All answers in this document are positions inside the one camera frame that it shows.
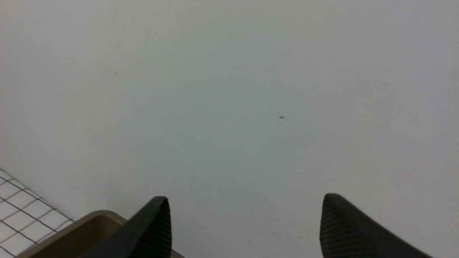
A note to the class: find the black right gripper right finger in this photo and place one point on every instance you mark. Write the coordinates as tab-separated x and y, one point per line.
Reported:
347	232

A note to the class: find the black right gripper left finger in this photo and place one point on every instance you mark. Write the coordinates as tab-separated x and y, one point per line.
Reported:
147	234

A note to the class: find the olive green plastic bin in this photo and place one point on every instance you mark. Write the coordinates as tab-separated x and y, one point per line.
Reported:
80	239

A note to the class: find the white checkered tablecloth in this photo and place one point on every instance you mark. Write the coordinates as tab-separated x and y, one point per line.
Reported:
26	219

